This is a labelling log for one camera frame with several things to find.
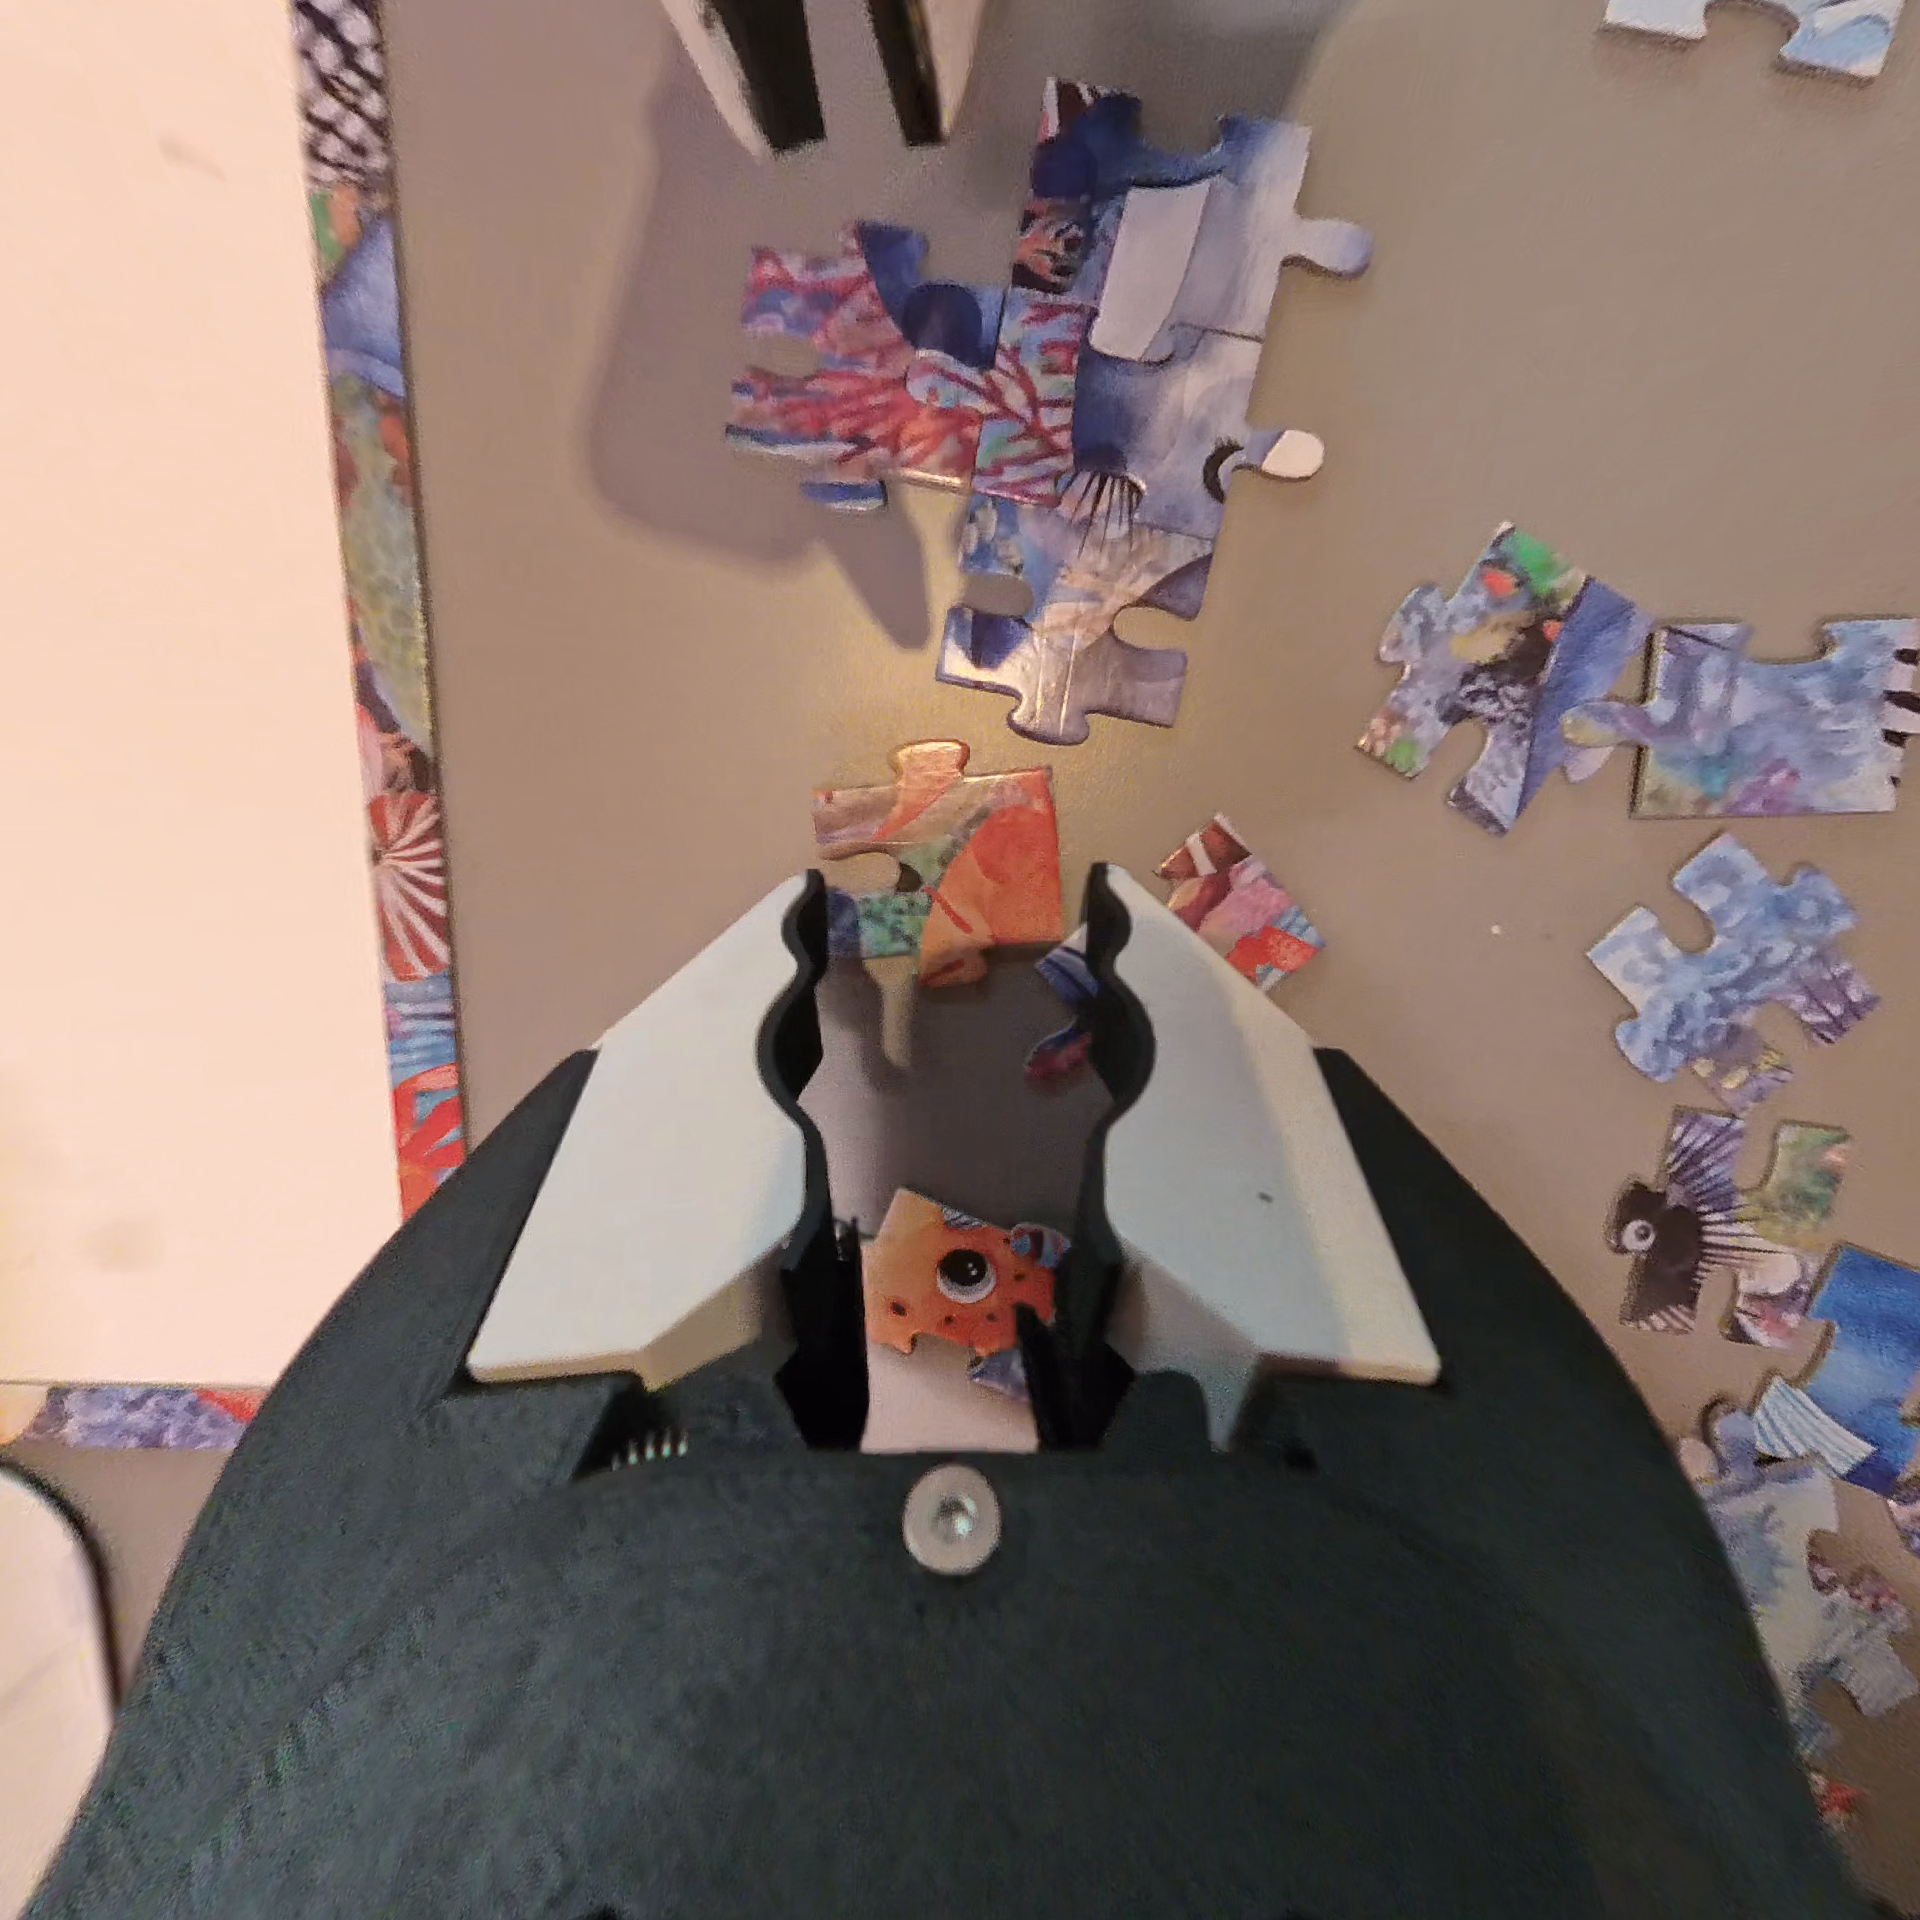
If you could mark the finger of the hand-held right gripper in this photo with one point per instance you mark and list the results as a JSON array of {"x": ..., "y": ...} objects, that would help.
[
  {"x": 945, "y": 60},
  {"x": 720, "y": 60}
]

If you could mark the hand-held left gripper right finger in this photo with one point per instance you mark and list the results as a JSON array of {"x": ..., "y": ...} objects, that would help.
[{"x": 1275, "y": 1200}]

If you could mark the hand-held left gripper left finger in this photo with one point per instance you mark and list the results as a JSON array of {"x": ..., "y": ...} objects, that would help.
[{"x": 646, "y": 1200}]

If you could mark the orange pufferfish puzzle piece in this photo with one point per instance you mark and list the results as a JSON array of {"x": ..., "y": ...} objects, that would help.
[{"x": 931, "y": 1275}]

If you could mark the blue white-patch puzzle piece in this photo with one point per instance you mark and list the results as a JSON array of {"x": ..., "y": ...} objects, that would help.
[{"x": 1185, "y": 240}]

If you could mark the red white banded puzzle piece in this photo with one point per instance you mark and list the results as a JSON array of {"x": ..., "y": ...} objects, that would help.
[{"x": 1243, "y": 900}]

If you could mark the orange green puzzle piece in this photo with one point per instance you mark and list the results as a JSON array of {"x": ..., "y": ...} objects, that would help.
[{"x": 990, "y": 856}]

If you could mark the blue mottled puzzle piece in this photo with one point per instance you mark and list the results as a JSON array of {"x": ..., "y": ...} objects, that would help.
[{"x": 1723, "y": 961}]

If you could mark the purple blue puzzle piece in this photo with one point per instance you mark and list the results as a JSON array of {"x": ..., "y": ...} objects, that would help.
[{"x": 1080, "y": 628}]

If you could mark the pile of loose puzzle pieces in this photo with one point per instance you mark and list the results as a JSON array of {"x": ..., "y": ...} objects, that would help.
[{"x": 1500, "y": 661}]

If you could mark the puzzle frame board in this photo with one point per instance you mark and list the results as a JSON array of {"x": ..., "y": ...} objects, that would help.
[{"x": 148, "y": 598}]

